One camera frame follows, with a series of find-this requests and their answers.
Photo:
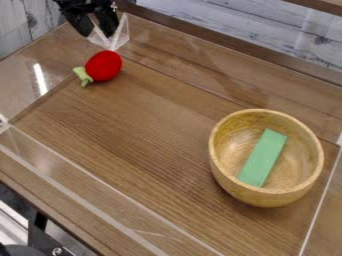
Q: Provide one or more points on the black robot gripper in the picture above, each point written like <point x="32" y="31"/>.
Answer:
<point x="76" y="10"/>

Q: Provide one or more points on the black table leg bracket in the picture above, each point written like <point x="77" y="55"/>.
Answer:
<point x="40" y="240"/>

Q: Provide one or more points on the green rectangular block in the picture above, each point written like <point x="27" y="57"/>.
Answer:
<point x="262" y="159"/>

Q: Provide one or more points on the wooden bowl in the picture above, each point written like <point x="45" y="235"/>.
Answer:
<point x="296" y="169"/>

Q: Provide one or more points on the clear acrylic tray wall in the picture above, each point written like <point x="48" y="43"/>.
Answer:
<point x="109" y="158"/>

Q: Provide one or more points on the red plush fruit green stem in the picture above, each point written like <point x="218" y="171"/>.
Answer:
<point x="101" y="67"/>

